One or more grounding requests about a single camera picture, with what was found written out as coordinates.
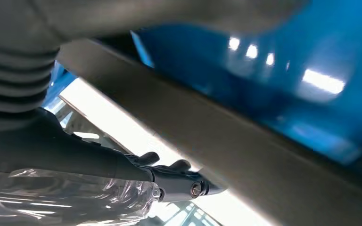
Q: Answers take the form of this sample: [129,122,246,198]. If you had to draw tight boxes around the blue metal shelf rack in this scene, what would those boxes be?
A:
[42,0,362,166]

